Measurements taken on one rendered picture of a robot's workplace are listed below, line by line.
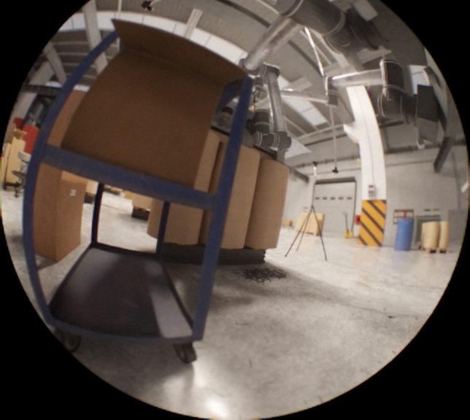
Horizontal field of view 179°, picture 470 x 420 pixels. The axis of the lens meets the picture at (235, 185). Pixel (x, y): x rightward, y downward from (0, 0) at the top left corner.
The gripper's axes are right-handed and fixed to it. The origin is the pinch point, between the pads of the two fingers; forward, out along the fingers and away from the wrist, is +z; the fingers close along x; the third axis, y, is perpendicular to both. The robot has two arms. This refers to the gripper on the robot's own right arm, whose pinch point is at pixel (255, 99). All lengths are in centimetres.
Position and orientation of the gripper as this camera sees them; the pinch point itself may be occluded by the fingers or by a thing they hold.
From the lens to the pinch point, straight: 168.5
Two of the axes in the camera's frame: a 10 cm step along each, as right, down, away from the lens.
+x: 3.7, -0.9, -9.2
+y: -9.1, -2.4, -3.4
